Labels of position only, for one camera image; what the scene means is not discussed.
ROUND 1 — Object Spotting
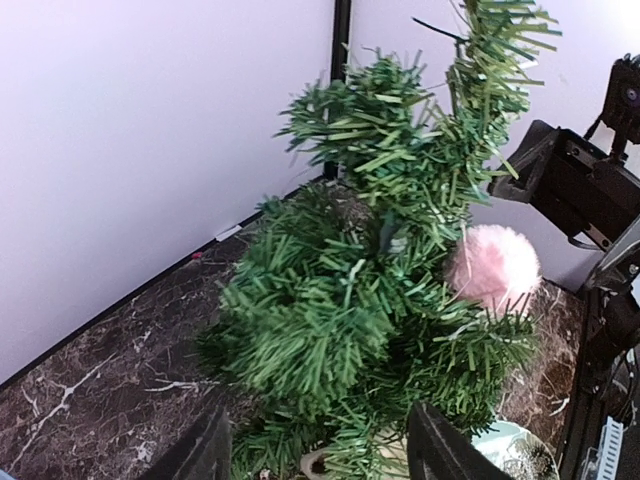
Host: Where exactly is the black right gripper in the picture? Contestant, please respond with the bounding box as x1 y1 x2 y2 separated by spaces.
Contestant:
488 120 639 479

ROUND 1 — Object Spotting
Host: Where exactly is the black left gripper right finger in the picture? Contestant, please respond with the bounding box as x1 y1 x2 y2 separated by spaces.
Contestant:
407 402 511 480

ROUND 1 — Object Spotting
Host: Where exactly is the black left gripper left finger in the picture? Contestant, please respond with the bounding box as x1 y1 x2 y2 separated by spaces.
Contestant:
139 407 232 480

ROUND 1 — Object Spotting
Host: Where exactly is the pink ornament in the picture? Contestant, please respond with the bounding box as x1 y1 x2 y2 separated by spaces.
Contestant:
445 224 541 315

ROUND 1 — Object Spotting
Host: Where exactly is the small green christmas tree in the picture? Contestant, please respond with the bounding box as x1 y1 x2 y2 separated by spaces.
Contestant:
198 1 555 479

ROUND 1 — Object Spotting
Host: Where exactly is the green flower plate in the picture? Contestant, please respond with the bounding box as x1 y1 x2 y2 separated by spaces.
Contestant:
471 421 560 480

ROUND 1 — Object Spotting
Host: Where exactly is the white tape piece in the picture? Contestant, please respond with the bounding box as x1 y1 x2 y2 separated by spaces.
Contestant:
215 225 242 242

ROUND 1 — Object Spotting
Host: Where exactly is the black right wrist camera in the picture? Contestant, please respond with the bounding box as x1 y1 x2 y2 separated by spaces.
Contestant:
600 53 639 157

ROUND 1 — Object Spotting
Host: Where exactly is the white cable duct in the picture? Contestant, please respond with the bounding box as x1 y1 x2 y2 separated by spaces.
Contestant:
595 416 625 480

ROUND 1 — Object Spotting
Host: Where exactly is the black frame post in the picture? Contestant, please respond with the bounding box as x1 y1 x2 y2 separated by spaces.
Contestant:
322 0 354 181

